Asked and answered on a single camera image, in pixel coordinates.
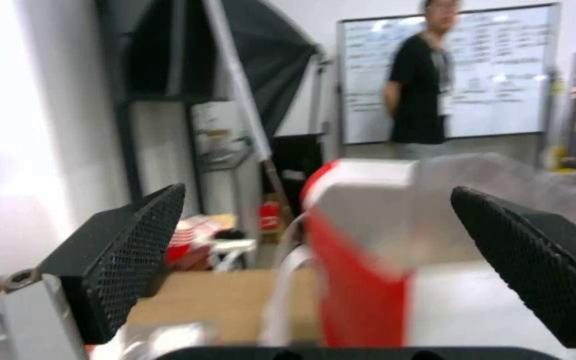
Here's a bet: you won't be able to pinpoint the black photography softbox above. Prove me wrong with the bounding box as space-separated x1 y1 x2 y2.
98 0 330 137

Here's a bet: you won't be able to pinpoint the white plastic stool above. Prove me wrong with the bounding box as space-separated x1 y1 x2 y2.
209 238 258 272

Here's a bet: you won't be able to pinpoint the whiteboard on stand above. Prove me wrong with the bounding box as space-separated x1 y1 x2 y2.
336 2 562 146

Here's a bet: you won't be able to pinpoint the red and white boxes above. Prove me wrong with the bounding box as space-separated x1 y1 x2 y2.
165 213 242 272

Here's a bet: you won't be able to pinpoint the red and white delivery bag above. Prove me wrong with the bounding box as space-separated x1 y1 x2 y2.
261 158 474 348

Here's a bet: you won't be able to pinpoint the grey metal shelf rack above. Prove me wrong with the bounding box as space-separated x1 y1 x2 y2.
116 96 260 241

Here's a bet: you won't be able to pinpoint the person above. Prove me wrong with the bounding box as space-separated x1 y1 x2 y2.
382 0 460 161

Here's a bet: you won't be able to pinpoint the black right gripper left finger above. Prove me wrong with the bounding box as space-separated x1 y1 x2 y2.
0 182 187 360

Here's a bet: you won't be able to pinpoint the red cardboard box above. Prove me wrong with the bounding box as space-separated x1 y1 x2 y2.
258 193 294 245

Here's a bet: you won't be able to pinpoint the clear plastic takeout box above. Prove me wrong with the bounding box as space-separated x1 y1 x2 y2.
86 319 264 360

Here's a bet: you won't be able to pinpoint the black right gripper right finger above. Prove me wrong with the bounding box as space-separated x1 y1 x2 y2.
450 186 576 360

